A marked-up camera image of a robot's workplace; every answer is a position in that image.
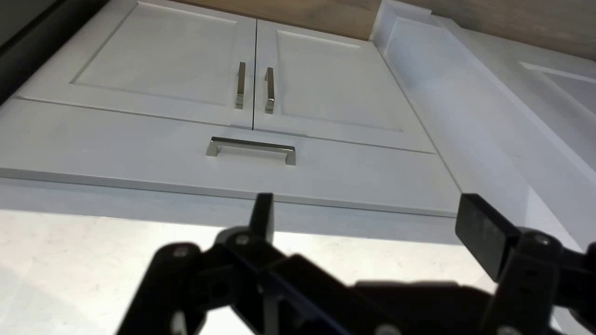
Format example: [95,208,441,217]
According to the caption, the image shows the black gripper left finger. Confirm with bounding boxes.
[115,191,359,335]

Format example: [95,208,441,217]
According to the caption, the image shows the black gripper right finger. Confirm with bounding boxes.
[454,191,596,335]

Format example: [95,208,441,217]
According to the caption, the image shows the white kitchen drawer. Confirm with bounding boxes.
[0,93,465,219]

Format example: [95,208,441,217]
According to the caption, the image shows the white counter cabinet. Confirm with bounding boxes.
[0,0,596,335]

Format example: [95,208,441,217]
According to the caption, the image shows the white lower cabinet door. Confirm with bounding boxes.
[15,0,259,132]
[251,16,437,154]

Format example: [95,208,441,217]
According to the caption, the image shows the grey metal drawer handle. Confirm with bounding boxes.
[205,134,298,167]

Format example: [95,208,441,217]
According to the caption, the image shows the grey lower cabinet handle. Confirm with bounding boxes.
[234,59,247,111]
[262,65,277,115]

